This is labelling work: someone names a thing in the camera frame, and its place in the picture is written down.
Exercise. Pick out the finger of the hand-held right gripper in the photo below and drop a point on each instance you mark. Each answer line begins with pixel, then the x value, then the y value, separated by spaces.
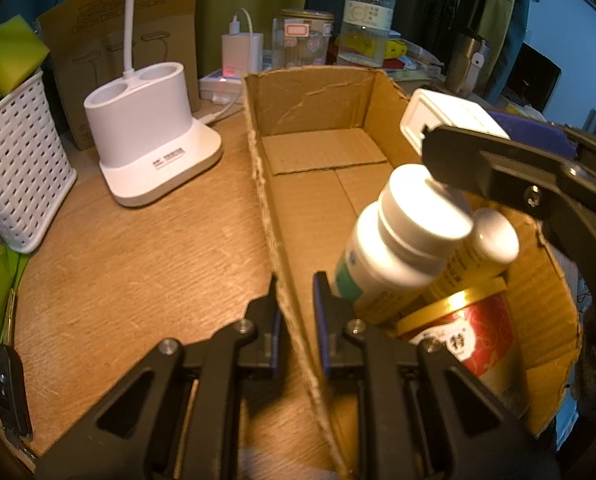
pixel 477 165
pixel 532 132

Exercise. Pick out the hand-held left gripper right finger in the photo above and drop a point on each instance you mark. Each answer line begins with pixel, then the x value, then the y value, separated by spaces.
pixel 323 330

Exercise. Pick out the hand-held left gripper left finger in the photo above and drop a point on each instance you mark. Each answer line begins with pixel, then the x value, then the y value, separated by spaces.
pixel 276 335

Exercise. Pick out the white power adapter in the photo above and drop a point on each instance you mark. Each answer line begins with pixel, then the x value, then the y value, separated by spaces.
pixel 447 115

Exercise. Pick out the yellow pill bottle white cap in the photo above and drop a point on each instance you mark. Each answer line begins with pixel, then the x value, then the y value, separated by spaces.
pixel 492 240

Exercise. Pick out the white pill bottle teal label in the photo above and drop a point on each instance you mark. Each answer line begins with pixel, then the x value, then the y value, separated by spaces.
pixel 402 230

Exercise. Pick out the cardboard box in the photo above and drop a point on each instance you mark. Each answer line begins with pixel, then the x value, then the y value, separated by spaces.
pixel 323 195

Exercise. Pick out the red and gold can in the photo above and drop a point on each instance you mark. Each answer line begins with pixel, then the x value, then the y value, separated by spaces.
pixel 477 330

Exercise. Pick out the black computer monitor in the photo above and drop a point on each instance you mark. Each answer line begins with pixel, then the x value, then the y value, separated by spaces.
pixel 537 77

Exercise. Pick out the stainless steel tumbler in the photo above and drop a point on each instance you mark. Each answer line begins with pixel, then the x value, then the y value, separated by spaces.
pixel 465 65

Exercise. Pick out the yellow wet wipes pack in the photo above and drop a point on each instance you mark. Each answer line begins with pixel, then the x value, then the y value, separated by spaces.
pixel 397 47

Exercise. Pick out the clear plastic water bottle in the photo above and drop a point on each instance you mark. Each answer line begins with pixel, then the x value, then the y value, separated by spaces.
pixel 365 10

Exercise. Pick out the clear glass cup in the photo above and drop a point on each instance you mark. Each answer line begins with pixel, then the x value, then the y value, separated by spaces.
pixel 298 45

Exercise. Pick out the glass jar gold lid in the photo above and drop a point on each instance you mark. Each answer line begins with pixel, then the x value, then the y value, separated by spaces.
pixel 308 14

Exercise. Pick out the white desk lamp base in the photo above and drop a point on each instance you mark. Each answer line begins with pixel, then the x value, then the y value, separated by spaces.
pixel 148 125

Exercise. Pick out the white power strip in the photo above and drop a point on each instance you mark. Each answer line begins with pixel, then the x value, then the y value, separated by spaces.
pixel 218 87

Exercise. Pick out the white plug-in charger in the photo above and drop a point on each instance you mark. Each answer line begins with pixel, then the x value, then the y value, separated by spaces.
pixel 242 52

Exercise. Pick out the black car key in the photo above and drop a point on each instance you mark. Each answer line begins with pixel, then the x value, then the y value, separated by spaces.
pixel 10 390

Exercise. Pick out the white plastic basket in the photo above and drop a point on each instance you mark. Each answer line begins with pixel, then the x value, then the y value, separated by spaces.
pixel 23 170

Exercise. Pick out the brown cardboard lamp package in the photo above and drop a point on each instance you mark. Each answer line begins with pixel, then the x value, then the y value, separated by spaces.
pixel 93 25

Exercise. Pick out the yellow-green sponge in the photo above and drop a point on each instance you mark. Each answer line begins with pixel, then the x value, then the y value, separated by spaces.
pixel 8 52

